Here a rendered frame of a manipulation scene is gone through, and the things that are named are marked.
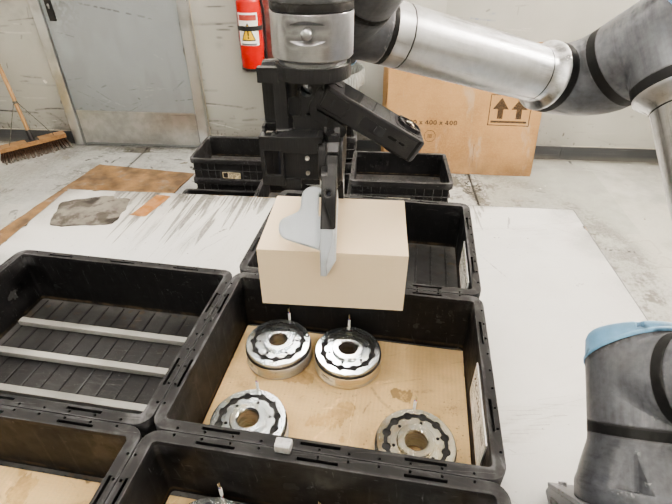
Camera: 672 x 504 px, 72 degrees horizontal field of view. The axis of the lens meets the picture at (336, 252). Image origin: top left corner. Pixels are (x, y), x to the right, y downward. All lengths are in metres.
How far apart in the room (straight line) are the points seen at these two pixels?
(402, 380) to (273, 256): 0.34
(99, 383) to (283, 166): 0.49
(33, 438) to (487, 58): 0.73
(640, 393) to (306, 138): 0.51
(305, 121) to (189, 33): 3.12
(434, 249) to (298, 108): 0.62
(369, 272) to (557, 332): 0.66
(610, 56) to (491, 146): 2.68
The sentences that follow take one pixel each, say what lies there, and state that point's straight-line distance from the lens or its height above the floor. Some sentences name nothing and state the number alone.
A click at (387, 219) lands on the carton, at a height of 1.12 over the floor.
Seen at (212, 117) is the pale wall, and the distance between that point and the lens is 3.73.
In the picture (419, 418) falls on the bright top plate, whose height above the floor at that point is 0.86.
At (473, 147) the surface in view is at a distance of 3.38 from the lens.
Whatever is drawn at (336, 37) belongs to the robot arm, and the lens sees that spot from 0.44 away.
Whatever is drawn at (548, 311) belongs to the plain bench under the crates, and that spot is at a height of 0.70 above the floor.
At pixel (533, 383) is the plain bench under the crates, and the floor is 0.70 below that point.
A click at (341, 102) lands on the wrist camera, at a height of 1.26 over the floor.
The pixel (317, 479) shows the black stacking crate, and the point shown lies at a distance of 0.57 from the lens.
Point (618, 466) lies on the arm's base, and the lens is 0.72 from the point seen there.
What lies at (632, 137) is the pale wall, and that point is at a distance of 3.99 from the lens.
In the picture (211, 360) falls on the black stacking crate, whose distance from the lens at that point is 0.71.
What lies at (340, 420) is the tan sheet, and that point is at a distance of 0.70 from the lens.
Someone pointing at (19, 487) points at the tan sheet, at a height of 0.83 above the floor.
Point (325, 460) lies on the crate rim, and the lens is 0.55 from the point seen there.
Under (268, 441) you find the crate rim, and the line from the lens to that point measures 0.56.
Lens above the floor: 1.40
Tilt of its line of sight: 35 degrees down
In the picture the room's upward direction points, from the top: straight up
